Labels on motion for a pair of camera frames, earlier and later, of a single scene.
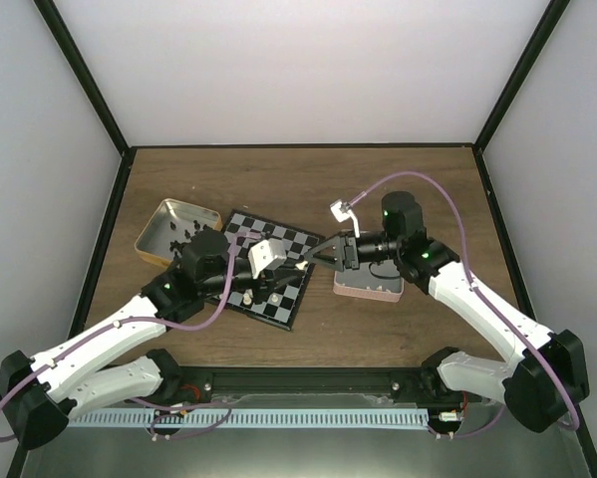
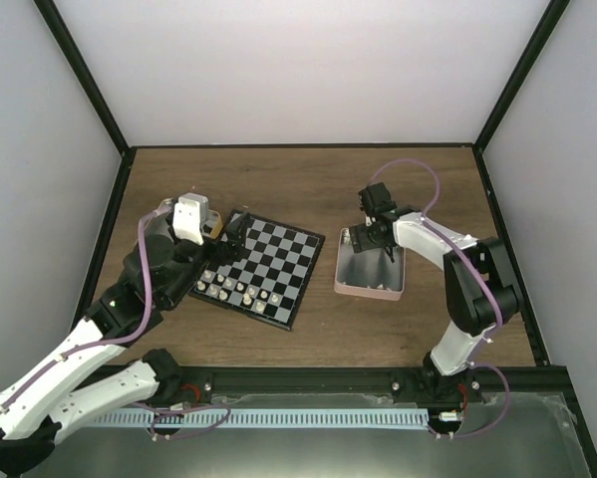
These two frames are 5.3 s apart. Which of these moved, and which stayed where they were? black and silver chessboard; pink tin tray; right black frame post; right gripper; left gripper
Moved: right gripper; left gripper
Stayed: right black frame post; black and silver chessboard; pink tin tray
